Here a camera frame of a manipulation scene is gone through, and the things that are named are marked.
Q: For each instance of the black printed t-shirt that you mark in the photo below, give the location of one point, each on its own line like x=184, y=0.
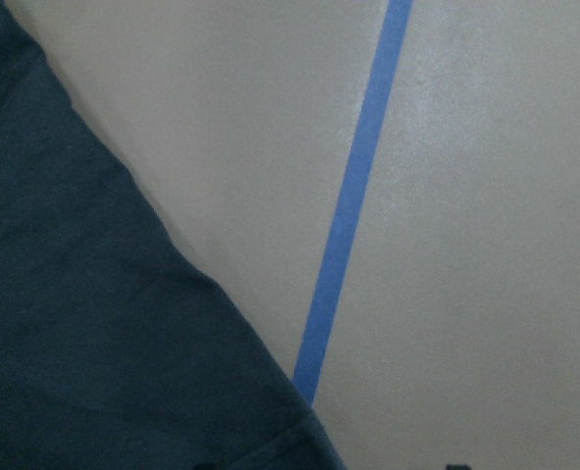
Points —
x=115, y=351

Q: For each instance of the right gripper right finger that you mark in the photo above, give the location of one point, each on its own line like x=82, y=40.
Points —
x=457, y=466

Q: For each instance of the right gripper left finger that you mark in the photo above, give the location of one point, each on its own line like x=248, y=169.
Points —
x=207, y=466

